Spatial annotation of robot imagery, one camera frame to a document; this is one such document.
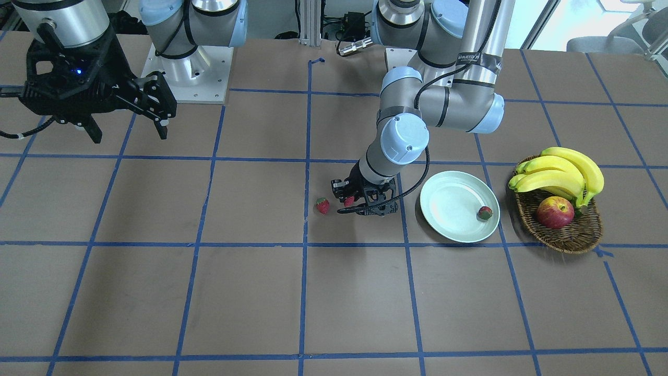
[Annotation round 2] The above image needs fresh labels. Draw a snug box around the brown wicker basket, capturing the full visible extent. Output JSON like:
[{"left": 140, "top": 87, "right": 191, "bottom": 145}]
[{"left": 509, "top": 188, "right": 603, "bottom": 254}]

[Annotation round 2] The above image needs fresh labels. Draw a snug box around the light green plate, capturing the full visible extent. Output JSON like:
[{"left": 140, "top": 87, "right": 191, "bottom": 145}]
[{"left": 420, "top": 171, "right": 500, "bottom": 243}]

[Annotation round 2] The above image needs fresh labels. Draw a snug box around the red strawberry without leaves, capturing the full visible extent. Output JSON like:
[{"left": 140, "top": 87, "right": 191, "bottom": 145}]
[{"left": 477, "top": 206, "right": 494, "bottom": 221}]

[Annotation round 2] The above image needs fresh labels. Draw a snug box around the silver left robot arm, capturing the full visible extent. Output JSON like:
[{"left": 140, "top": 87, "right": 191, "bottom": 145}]
[{"left": 331, "top": 1, "right": 515, "bottom": 216}]

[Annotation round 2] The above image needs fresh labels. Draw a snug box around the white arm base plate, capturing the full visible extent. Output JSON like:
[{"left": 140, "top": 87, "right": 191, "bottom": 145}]
[
  {"left": 141, "top": 45, "right": 234, "bottom": 104},
  {"left": 386, "top": 48, "right": 416, "bottom": 71}
]

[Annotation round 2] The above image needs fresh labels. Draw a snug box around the yellow banana bunch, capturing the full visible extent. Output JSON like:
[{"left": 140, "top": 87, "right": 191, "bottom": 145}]
[{"left": 508, "top": 147, "right": 604, "bottom": 209}]

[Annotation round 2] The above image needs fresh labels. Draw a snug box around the red apple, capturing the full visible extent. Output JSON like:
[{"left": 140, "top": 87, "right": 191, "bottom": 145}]
[{"left": 535, "top": 196, "right": 575, "bottom": 229}]

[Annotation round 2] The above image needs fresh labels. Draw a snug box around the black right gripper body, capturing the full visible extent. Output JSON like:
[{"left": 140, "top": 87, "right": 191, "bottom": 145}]
[{"left": 19, "top": 23, "right": 177, "bottom": 126}]

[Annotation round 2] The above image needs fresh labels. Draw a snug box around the aluminium frame post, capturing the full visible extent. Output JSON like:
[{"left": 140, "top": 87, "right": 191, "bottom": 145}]
[{"left": 297, "top": 0, "right": 322, "bottom": 49}]

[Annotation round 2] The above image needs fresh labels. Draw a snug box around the black power adapter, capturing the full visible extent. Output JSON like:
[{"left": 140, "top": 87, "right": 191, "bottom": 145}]
[{"left": 343, "top": 11, "right": 366, "bottom": 39}]

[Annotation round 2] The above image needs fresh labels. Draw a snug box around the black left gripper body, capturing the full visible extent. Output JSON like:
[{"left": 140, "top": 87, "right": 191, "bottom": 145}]
[{"left": 331, "top": 162, "right": 399, "bottom": 217}]

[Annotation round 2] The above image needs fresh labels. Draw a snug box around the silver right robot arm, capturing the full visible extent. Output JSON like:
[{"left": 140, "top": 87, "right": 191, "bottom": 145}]
[{"left": 2, "top": 1, "right": 247, "bottom": 144}]

